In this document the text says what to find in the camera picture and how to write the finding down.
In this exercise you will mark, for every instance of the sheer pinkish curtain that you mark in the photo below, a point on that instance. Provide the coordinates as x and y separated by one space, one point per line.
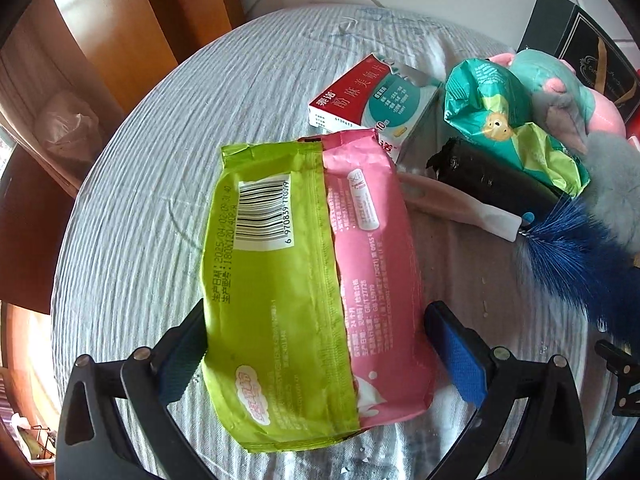
25 120

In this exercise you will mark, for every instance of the black gift box gold ribbon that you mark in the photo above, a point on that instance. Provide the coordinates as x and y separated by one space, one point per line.
565 25

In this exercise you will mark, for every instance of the red and white medicine box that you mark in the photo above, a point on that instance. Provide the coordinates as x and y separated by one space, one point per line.
370 95

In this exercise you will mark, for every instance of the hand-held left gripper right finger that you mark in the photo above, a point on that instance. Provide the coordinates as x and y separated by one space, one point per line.
460 360

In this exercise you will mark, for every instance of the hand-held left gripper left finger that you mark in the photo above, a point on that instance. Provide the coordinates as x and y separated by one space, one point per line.
182 355

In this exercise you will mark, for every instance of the black pouch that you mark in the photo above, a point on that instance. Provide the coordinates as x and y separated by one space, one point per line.
490 175

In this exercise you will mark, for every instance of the wooden headboard frame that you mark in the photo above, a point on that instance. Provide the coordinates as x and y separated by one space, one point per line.
125 25

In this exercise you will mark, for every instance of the green wet wipe pack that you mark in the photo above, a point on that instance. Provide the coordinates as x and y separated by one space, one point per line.
270 285

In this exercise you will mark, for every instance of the green crinkled snack bag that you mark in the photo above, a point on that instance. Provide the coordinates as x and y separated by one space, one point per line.
480 105

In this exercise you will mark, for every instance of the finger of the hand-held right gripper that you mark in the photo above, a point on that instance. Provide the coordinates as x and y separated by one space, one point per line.
627 365

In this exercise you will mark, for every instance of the clear plastic bag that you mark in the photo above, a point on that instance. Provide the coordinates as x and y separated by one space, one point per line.
67 127

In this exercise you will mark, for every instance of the grey furry plush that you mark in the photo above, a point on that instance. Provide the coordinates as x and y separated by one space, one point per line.
610 175

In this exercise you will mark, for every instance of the pink wet wipe pack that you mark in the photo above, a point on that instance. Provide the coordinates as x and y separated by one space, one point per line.
380 270

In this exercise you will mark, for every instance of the wooden nightstand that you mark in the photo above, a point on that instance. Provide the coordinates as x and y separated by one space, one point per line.
35 230

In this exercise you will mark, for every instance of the teal plush toy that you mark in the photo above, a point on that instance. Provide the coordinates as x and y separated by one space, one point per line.
550 80

